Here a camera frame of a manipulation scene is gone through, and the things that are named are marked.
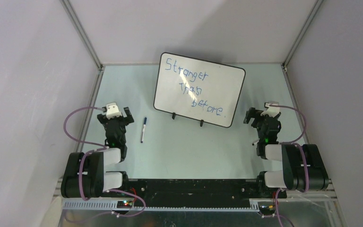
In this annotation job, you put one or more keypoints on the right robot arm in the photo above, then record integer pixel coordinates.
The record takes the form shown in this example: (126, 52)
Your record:
(302, 166)

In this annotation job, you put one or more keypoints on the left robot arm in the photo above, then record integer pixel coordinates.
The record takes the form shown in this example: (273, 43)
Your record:
(85, 174)

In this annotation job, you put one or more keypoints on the white whiteboard black frame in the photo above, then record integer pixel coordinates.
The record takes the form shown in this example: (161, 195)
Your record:
(197, 89)

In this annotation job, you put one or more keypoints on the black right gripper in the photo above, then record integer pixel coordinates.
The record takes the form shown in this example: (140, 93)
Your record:
(252, 113)

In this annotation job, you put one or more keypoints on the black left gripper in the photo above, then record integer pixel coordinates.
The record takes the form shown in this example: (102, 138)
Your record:
(102, 118)

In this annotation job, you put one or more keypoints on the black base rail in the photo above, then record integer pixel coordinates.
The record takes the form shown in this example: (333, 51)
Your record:
(199, 193)

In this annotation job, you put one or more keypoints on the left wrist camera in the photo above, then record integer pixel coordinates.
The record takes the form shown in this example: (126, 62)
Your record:
(112, 110)

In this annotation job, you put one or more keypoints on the grey cable duct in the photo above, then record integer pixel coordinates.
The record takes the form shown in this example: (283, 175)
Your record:
(109, 205)

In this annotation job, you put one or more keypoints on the white marker pen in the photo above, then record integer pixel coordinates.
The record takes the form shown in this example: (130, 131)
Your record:
(142, 133)

